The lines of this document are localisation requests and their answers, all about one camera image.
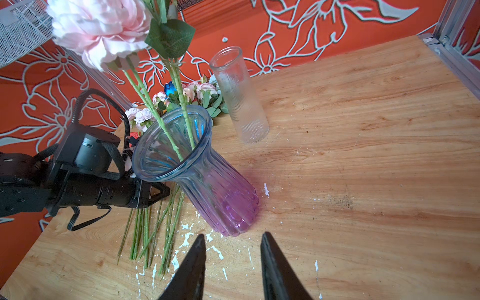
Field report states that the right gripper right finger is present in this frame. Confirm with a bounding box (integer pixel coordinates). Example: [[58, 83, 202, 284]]
[[260, 232, 312, 300]]

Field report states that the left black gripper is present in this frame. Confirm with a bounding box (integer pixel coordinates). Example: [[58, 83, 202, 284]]
[[57, 176, 170, 209]]

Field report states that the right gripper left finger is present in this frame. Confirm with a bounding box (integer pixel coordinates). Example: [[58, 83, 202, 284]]
[[159, 234, 206, 300]]

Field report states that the purple glass fluted vase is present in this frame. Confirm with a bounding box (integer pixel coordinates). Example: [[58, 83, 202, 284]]
[[132, 106, 259, 236]]

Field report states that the pink peony flower stem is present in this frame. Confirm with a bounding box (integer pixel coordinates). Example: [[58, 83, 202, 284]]
[[45, 0, 185, 162]]

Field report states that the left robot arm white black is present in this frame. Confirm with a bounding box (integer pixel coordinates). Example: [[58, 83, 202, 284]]
[[1, 89, 170, 231]]

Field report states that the bunch of artificial flowers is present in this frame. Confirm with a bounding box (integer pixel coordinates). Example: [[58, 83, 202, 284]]
[[115, 74, 230, 276]]

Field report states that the clear glass cylinder vase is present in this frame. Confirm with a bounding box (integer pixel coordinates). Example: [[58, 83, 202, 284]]
[[210, 46, 270, 144]]

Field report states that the white mesh wall basket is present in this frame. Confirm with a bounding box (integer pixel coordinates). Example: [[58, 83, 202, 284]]
[[1, 0, 53, 68]]

